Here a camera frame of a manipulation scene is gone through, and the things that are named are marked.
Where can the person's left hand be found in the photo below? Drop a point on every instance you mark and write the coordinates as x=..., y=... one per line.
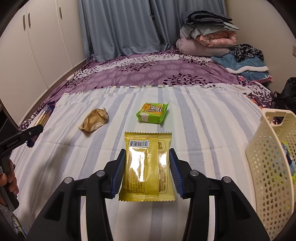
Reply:
x=10, y=178

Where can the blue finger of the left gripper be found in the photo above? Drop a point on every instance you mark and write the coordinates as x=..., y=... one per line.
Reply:
x=32, y=132

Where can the striped white-blue bed cover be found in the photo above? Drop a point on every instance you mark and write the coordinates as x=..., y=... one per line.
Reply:
x=210, y=128

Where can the cream perforated plastic basket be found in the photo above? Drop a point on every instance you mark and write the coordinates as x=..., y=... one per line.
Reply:
x=274, y=189

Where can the blue fleece blanket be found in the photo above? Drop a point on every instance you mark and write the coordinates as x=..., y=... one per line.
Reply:
x=252, y=69

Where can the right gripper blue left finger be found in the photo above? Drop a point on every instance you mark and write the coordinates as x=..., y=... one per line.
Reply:
x=60, y=217

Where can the black backpack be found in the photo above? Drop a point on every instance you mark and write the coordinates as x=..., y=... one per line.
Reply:
x=286, y=100

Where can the yellow foil packet with barcode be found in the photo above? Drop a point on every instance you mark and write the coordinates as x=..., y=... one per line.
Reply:
x=147, y=174

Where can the large green snack bag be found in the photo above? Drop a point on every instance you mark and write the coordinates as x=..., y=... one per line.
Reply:
x=291, y=162

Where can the small green cracker pack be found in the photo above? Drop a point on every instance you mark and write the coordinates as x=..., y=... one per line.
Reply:
x=152, y=113

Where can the stack of folded quilts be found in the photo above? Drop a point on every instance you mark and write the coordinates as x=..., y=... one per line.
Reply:
x=206, y=34

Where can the white wardrobe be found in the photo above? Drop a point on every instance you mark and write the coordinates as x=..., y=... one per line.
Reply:
x=41, y=42

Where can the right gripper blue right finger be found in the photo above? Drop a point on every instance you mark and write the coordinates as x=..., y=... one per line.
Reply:
x=235, y=218

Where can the purple floral bedsheet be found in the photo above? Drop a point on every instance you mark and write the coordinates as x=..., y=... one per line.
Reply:
x=160, y=68

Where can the tan pastry wrapper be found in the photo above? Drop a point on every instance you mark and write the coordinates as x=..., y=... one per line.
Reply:
x=94, y=120

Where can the black-white patterned garment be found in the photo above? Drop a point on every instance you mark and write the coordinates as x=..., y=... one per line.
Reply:
x=242, y=52

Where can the beige wall socket plate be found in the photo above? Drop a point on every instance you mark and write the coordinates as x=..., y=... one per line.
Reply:
x=294, y=50

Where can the blue-grey curtain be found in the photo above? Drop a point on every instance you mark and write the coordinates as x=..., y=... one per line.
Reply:
x=121, y=28

